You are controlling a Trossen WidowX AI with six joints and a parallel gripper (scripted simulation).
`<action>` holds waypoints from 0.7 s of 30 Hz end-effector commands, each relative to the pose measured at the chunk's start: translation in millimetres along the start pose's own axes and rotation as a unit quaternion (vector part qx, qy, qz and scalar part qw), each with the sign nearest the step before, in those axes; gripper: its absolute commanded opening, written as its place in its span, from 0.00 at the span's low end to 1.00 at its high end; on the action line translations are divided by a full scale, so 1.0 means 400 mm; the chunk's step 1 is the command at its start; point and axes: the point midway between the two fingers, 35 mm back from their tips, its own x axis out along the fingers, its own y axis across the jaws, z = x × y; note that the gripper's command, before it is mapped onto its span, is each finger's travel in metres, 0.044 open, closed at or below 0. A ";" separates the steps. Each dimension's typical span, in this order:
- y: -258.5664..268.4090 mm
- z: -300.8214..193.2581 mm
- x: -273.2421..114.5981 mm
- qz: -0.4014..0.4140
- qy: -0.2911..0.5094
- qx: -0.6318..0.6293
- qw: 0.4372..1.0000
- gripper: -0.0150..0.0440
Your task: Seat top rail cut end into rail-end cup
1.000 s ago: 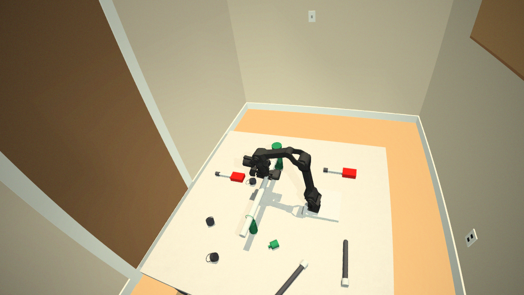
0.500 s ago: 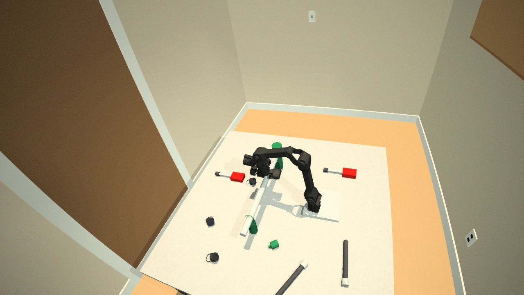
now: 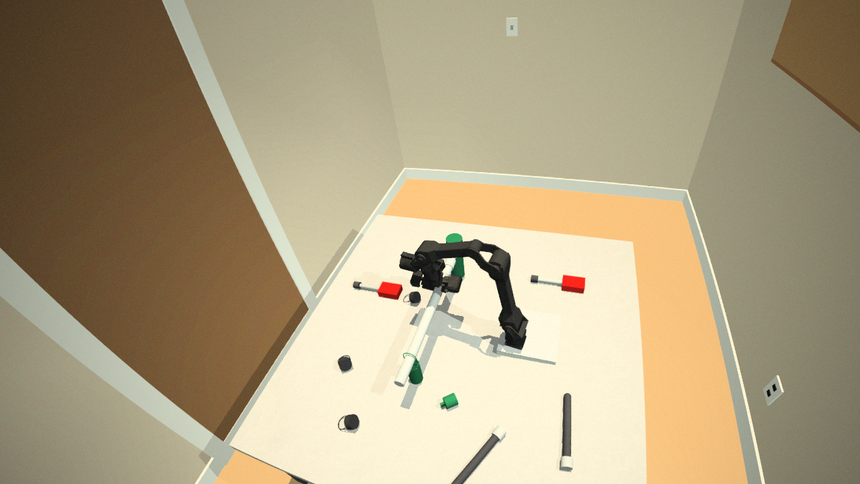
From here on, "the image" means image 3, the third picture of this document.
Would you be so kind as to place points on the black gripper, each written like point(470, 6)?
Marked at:
point(449, 283)

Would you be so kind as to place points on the pale grey cylindrical tube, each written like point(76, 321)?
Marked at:
point(419, 335)

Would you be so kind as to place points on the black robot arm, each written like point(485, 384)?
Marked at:
point(429, 257)

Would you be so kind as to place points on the red block with grey rod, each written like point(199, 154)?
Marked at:
point(388, 290)
point(569, 283)

